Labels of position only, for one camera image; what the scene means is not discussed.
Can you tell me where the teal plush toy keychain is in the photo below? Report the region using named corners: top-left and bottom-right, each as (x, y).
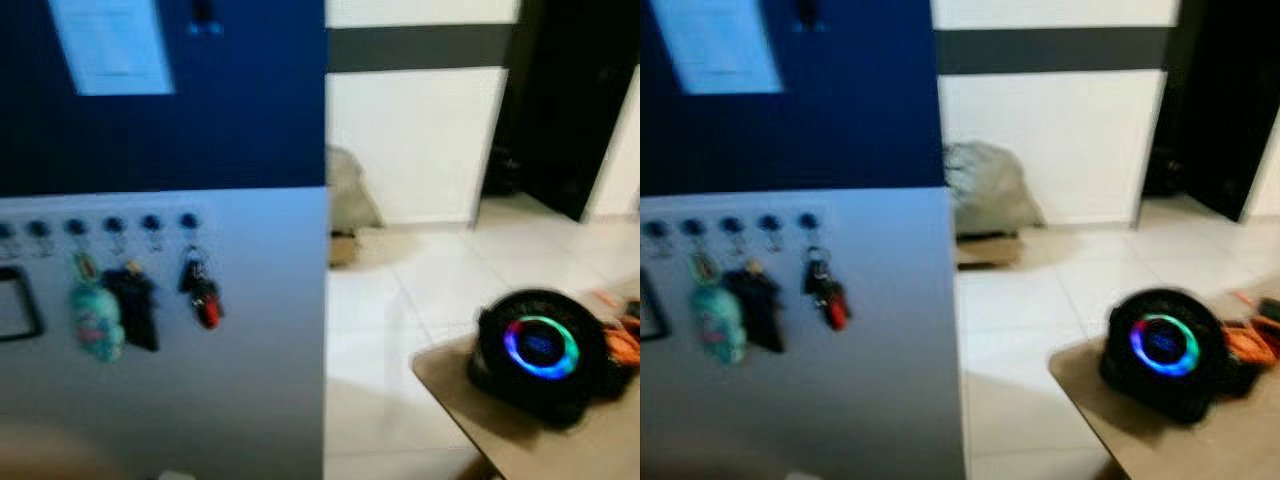
top-left (68, 250), bottom-right (126, 363)
top-left (690, 255), bottom-right (749, 366)

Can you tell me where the black badge card holder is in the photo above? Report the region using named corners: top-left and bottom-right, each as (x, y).
top-left (0, 266), bottom-right (45, 344)
top-left (640, 270), bottom-right (671, 343)

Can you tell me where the orange black battery pack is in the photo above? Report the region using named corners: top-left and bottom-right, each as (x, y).
top-left (1222, 318), bottom-right (1280, 369)
top-left (605, 310), bottom-right (641, 391)

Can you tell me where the dark blue card wallet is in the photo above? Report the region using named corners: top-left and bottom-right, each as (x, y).
top-left (728, 262), bottom-right (786, 353)
top-left (105, 260), bottom-right (161, 353)

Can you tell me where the black door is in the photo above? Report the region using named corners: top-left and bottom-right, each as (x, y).
top-left (480, 0), bottom-right (641, 223)
top-left (1135, 0), bottom-right (1280, 223)

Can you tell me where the black and red key bunch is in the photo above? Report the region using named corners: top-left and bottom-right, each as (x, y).
top-left (803, 248), bottom-right (851, 333)
top-left (178, 245), bottom-right (223, 331)

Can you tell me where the wooden table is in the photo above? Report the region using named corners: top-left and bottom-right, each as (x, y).
top-left (412, 280), bottom-right (641, 480)
top-left (1048, 285), bottom-right (1280, 480)

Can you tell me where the grey bag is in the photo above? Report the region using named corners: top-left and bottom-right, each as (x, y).
top-left (326, 145), bottom-right (385, 233)
top-left (945, 140), bottom-right (1046, 236)

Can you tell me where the white wall hook rail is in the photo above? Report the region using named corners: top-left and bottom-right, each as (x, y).
top-left (0, 203), bottom-right (213, 256)
top-left (640, 205), bottom-right (831, 253)

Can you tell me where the white light switch plate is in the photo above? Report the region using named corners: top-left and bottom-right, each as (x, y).
top-left (650, 0), bottom-right (784, 96)
top-left (48, 0), bottom-right (176, 97)

